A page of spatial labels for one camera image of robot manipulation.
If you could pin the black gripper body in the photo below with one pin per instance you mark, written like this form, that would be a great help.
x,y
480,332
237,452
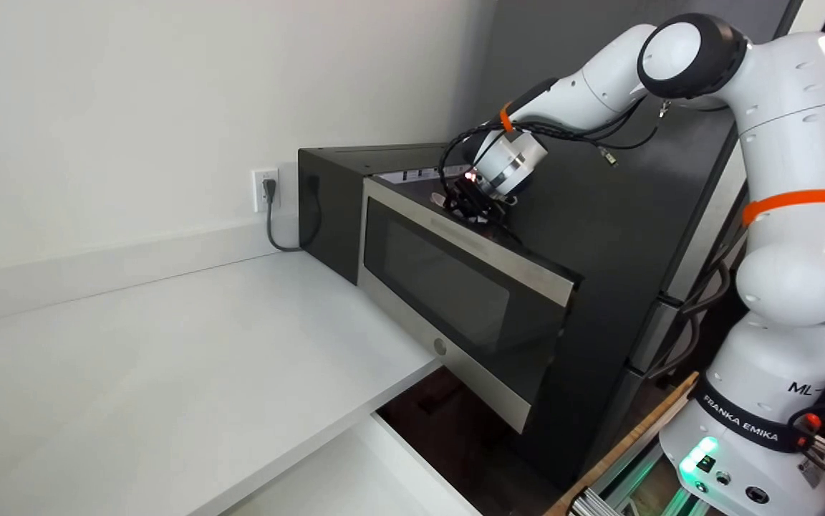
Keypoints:
x,y
477,198

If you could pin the black glass microwave door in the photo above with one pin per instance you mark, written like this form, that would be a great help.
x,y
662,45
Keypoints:
x,y
452,289

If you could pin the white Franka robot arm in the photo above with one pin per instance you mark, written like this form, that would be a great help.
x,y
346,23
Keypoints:
x,y
794,190

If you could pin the grey microwave oven body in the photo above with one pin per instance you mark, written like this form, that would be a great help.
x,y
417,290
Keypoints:
x,y
337,205

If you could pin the white wall outlet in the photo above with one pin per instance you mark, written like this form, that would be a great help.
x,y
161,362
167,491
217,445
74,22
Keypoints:
x,y
264,190

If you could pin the wooden robot cart board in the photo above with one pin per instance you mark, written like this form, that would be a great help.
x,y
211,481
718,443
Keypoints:
x,y
624,445

